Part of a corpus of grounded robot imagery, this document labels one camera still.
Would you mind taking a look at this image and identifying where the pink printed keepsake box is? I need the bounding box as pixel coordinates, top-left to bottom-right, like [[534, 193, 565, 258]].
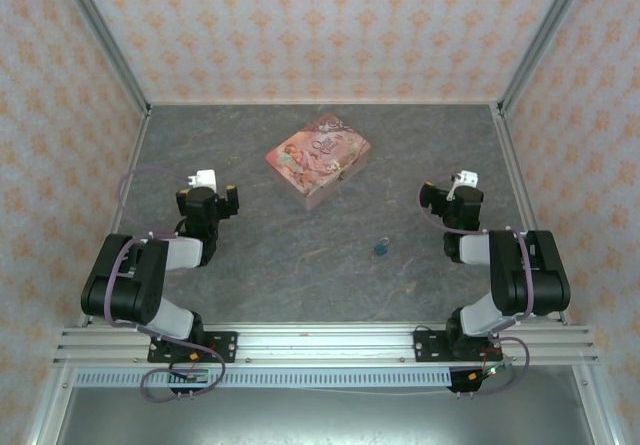
[[264, 113, 375, 212]]

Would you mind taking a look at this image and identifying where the black base plate right arm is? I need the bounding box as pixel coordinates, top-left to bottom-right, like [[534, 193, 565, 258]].
[[413, 328, 502, 364]]

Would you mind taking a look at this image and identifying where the black base plate left arm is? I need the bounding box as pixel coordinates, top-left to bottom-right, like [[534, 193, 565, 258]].
[[146, 331, 239, 364]]

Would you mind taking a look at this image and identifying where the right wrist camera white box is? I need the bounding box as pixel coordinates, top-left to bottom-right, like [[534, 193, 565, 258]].
[[446, 169, 478, 202]]

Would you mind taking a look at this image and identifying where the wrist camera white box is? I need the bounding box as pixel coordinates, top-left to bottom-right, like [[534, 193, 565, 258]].
[[446, 169, 478, 202], [187, 168, 218, 191]]

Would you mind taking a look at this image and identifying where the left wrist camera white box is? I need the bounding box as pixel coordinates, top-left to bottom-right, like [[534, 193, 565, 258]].
[[187, 168, 218, 191]]

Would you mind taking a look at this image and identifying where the aluminium side rail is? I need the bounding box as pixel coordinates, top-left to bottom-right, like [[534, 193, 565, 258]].
[[78, 109, 152, 327], [491, 103, 572, 327]]

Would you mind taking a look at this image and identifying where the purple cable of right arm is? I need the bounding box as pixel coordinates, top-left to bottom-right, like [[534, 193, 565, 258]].
[[417, 170, 532, 398]]

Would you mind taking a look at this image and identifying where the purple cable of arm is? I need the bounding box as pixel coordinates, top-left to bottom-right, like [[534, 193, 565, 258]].
[[106, 165, 226, 404], [417, 170, 532, 398]]

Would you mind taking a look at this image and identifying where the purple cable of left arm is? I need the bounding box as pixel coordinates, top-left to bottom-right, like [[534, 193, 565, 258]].
[[106, 165, 226, 404]]

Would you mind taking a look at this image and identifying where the aluminium mounting rail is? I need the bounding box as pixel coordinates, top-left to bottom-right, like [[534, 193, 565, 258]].
[[52, 321, 599, 367]]

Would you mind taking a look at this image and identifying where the aluminium frame post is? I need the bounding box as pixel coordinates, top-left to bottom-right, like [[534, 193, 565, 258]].
[[52, 0, 152, 117], [498, 0, 599, 117]]

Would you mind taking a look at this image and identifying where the white slotted cable duct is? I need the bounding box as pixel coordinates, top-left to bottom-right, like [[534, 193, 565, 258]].
[[73, 367, 454, 389]]

